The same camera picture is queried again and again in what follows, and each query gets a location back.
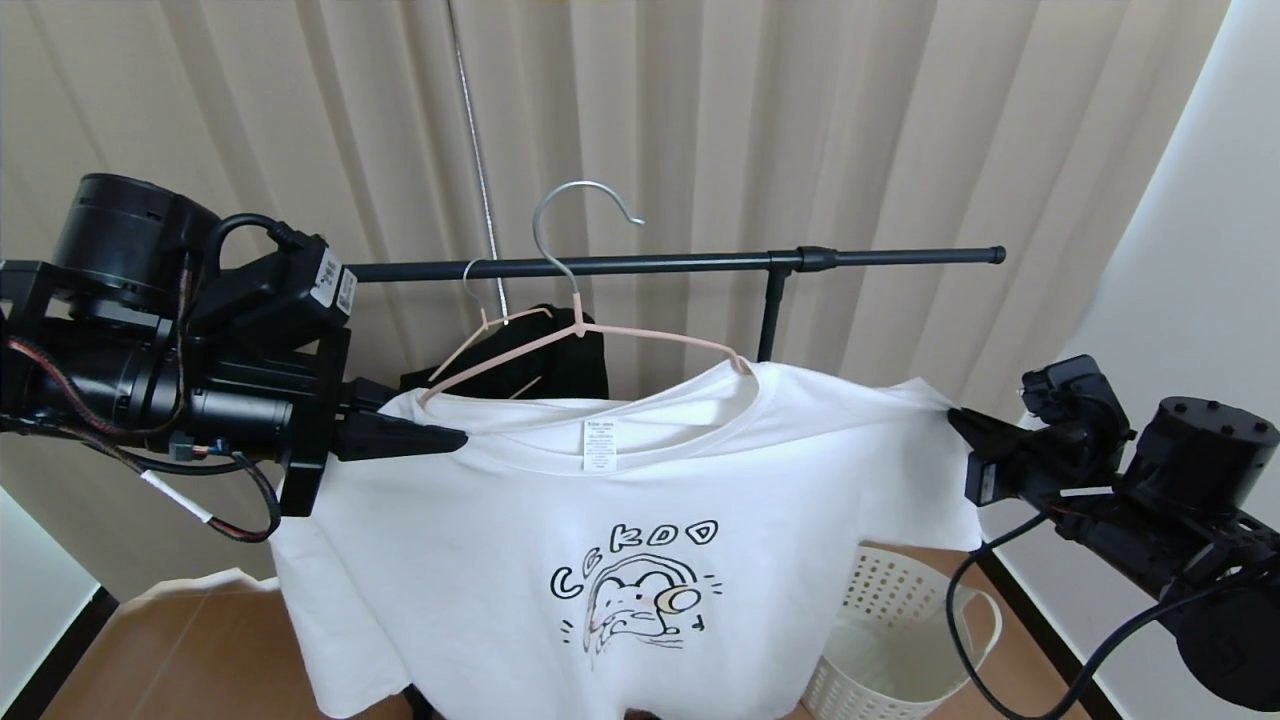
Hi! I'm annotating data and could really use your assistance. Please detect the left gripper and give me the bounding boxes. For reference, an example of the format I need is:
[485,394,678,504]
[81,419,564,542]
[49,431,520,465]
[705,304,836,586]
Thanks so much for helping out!
[40,325,353,519]

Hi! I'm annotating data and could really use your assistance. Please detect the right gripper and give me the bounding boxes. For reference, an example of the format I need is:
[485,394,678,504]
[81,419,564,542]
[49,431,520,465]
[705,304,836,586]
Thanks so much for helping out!
[963,428,1123,507]

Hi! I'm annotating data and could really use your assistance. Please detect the pink clothes hanger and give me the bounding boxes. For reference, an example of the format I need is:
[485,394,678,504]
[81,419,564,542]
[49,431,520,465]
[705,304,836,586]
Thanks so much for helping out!
[415,181,753,409]
[428,258,553,401]

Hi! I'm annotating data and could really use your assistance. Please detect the black shorts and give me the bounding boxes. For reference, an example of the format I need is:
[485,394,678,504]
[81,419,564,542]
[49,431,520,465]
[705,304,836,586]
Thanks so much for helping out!
[400,305,611,401]

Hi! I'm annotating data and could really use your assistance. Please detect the white garment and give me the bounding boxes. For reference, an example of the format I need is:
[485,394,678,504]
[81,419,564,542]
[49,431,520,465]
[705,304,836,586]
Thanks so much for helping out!
[270,360,986,720]

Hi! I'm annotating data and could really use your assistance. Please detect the white laundry basket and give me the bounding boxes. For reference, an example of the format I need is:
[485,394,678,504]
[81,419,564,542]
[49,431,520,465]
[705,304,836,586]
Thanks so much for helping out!
[803,543,1004,720]

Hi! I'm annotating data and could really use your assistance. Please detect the black clothes rack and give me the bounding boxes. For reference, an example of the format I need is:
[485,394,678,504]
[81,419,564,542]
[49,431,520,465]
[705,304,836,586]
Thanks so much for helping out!
[345,245,1006,720]

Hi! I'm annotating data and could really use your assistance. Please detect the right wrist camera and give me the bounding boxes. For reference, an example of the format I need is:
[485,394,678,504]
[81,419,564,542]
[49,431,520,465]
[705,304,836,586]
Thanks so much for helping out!
[1020,355,1136,451]

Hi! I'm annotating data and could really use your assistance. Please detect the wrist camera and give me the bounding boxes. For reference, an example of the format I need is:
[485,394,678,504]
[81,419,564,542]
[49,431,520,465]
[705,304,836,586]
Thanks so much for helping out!
[1020,355,1136,451]
[188,235,359,351]

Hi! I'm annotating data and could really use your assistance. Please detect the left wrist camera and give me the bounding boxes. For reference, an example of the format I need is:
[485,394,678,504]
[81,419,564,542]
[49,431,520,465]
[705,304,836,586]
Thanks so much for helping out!
[188,235,359,351]

